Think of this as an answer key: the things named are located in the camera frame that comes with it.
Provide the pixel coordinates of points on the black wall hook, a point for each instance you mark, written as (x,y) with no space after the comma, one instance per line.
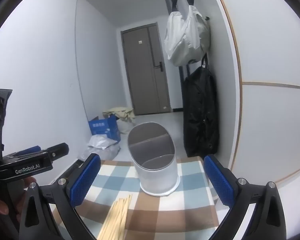
(206,18)

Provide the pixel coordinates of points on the black hanging bag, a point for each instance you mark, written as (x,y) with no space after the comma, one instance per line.
(200,117)

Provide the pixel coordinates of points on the beige cloth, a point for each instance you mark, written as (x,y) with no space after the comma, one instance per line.
(120,113)

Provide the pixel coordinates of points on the blue cardboard box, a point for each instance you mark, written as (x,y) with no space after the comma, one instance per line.
(102,127)

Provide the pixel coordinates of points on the person's left hand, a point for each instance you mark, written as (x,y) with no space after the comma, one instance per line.
(29,180)

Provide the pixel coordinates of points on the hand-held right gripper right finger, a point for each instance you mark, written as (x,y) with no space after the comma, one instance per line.
(218,180)

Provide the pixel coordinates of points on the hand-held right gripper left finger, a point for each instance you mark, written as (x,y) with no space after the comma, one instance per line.
(86,180)

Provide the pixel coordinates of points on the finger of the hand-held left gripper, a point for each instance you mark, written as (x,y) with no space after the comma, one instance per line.
(57,150)
(27,150)

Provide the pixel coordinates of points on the checked tablecloth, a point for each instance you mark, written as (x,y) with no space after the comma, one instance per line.
(190,205)

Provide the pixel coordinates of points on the small grey plastic bag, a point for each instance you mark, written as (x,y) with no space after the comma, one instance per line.
(101,141)

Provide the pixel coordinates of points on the white cabinet with wood trim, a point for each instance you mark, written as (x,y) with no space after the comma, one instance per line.
(265,55)

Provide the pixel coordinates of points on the white grey shoulder bag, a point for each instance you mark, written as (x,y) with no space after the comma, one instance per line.
(180,42)

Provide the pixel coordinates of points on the large grey plastic bag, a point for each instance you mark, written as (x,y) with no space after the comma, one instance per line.
(110,153)

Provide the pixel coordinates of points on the pile of light chopsticks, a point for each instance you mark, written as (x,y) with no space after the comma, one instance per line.
(117,217)

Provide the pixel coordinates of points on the white sack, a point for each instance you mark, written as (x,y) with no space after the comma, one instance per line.
(125,127)

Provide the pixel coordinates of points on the white oval utensil holder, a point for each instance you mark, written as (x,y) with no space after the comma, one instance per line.
(160,177)

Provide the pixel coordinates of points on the grey brown door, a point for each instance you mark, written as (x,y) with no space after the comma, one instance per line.
(140,80)

